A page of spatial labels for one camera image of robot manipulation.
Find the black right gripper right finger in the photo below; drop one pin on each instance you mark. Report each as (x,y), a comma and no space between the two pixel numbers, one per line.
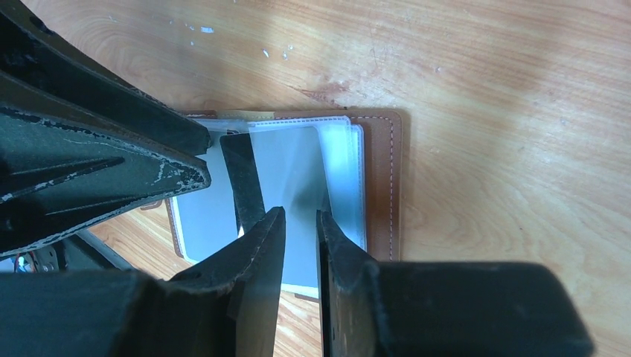
(373,308)

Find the grey card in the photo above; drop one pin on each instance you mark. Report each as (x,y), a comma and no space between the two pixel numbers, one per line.
(291,173)

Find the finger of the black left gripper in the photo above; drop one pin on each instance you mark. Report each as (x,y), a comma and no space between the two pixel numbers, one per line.
(58,179)
(35,55)

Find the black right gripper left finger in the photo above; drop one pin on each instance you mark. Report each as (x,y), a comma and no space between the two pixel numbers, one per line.
(226,305)

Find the brown leather card holder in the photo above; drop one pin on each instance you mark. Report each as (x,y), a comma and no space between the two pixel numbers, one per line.
(361,156)

